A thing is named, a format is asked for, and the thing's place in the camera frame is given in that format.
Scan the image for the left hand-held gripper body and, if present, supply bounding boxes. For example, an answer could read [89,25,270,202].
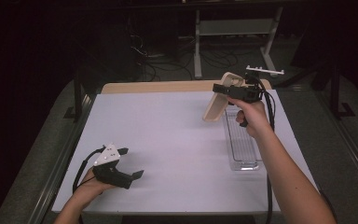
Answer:
[92,142,121,185]

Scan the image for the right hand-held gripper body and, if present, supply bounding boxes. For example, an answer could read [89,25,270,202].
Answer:
[228,64,285,105]

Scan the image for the clear plastic tray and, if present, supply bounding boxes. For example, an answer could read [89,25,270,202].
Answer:
[222,102,262,172]

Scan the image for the person's right hand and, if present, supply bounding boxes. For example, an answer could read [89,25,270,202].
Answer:
[227,96,273,140]

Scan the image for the person's left hand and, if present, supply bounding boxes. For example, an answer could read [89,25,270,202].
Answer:
[75,169,118,201]

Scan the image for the white board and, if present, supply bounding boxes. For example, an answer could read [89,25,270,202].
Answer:
[51,89,318,216]

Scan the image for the black tripod legs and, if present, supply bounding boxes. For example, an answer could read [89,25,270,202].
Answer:
[274,60,335,91]

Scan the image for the white metal stand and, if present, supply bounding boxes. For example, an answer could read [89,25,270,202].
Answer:
[193,6,283,79]

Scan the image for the black metal stand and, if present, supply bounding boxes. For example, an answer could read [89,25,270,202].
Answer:
[63,77,87,120]
[329,62,356,119]

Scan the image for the wooden table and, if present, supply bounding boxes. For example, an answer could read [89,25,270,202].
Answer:
[101,78,273,95]

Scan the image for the left hand-held gripper black cable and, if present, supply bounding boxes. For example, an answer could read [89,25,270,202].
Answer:
[72,145,106,194]

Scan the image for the hand-held gripper black cable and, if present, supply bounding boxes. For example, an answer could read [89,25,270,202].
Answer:
[255,76,277,224]
[72,145,106,194]

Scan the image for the tangle of floor cables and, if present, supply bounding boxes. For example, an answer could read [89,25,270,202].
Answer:
[127,18,241,82]

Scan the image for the right hand-held gripper black cable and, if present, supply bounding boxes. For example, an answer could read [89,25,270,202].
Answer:
[255,76,277,224]

